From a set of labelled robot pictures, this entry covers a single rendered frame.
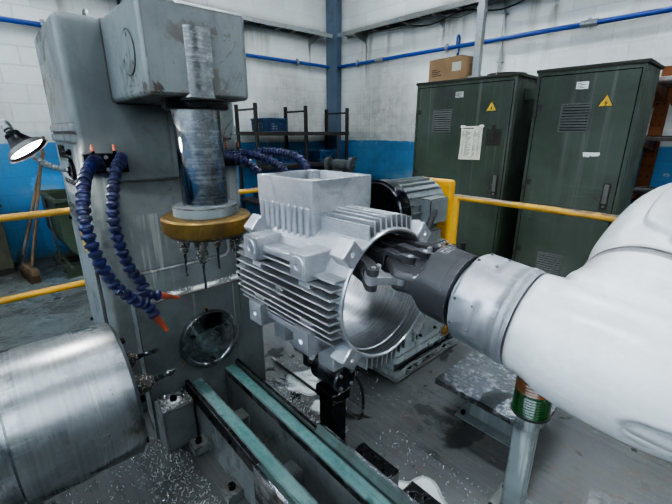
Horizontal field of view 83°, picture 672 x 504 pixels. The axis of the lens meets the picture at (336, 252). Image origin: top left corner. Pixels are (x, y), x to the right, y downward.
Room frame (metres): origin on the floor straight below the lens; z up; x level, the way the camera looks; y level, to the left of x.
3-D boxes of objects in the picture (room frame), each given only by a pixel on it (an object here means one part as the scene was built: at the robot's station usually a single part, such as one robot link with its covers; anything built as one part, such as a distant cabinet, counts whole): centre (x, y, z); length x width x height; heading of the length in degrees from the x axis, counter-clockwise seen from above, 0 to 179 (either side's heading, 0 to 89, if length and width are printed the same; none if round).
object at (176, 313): (0.87, 0.35, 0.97); 0.30 x 0.11 x 0.34; 132
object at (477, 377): (0.81, -0.42, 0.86); 0.27 x 0.24 x 0.12; 132
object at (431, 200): (1.16, -0.25, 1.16); 0.33 x 0.26 x 0.42; 132
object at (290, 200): (0.52, 0.03, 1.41); 0.12 x 0.11 x 0.07; 42
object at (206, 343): (0.83, 0.30, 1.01); 0.15 x 0.02 x 0.15; 132
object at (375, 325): (0.49, 0.00, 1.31); 0.20 x 0.19 x 0.19; 42
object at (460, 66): (4.14, -1.17, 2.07); 0.40 x 0.30 x 0.21; 35
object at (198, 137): (0.79, 0.27, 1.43); 0.18 x 0.18 x 0.48
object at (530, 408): (0.56, -0.34, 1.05); 0.06 x 0.06 x 0.04
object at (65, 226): (4.52, 2.71, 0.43); 1.20 x 0.94 x 0.85; 135
